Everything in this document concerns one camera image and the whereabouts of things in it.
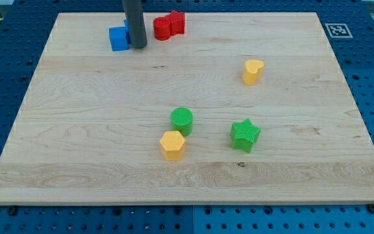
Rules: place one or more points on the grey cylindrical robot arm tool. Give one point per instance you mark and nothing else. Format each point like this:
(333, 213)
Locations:
(134, 16)

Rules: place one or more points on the green cylinder block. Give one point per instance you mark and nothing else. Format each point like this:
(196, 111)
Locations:
(182, 120)

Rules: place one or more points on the yellow hexagon block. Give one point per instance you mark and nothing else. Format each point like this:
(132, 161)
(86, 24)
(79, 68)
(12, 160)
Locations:
(172, 145)

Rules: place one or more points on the wooden board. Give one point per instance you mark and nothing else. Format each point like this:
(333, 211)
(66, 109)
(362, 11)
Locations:
(89, 127)

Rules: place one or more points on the green star block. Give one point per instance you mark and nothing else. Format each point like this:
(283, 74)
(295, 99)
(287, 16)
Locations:
(244, 135)

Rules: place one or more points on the yellow heart block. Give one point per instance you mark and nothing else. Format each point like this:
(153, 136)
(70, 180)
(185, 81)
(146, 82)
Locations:
(252, 71)

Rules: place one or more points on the red cylinder block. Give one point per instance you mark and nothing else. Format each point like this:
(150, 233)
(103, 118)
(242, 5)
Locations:
(162, 28)

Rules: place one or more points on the red star block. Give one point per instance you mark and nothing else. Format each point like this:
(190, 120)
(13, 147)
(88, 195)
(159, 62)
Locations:
(177, 22)

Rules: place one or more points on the blue cube block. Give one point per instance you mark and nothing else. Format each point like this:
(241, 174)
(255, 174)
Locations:
(118, 38)

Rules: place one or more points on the blue block behind tool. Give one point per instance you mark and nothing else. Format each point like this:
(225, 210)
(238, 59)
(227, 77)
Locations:
(128, 37)

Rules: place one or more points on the white fiducial marker tag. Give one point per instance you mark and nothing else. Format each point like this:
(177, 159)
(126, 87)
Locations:
(338, 30)

